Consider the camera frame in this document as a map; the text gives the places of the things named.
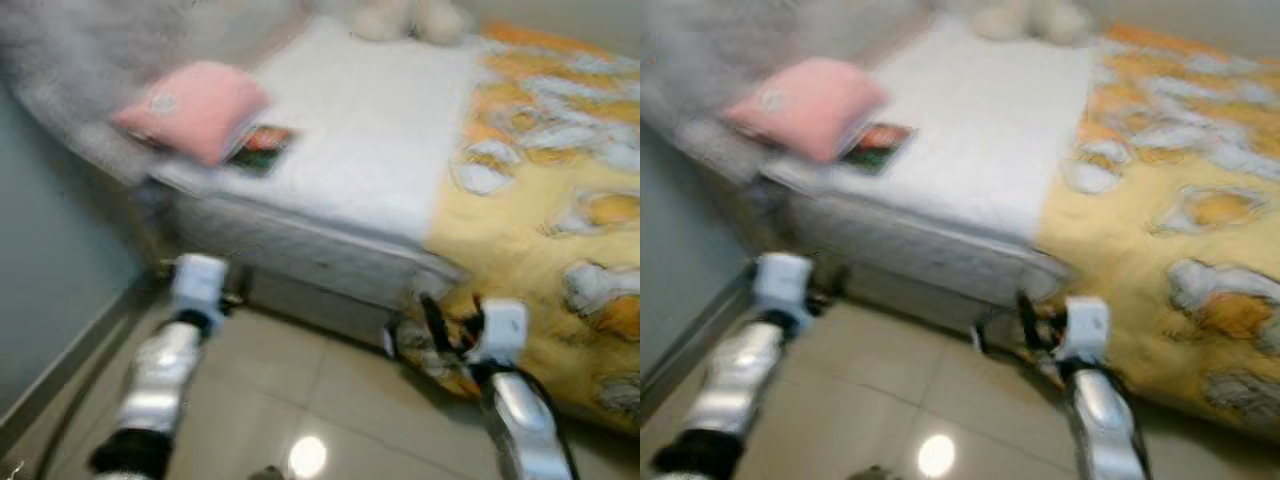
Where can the dark red green book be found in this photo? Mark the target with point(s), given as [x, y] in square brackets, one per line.
[265, 150]
[882, 148]

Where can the white plush toy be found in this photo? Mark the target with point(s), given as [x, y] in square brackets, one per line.
[410, 20]
[1030, 18]

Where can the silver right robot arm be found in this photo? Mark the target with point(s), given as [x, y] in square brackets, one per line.
[1105, 420]
[520, 420]

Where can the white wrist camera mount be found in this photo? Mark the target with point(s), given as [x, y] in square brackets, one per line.
[782, 285]
[1087, 328]
[198, 285]
[503, 330]

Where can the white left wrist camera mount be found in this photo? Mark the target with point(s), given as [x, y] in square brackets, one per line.
[782, 285]
[198, 285]

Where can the pink pillow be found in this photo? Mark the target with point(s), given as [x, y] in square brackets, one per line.
[805, 105]
[195, 108]

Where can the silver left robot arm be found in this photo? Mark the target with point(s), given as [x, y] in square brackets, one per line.
[160, 375]
[740, 375]

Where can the yellow orange cartoon blanket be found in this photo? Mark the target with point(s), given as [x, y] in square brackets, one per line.
[540, 220]
[1170, 220]

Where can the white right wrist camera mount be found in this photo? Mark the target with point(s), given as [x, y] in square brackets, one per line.
[503, 330]
[1087, 328]

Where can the white grey quilted mattress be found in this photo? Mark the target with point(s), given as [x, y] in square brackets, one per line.
[990, 130]
[360, 130]

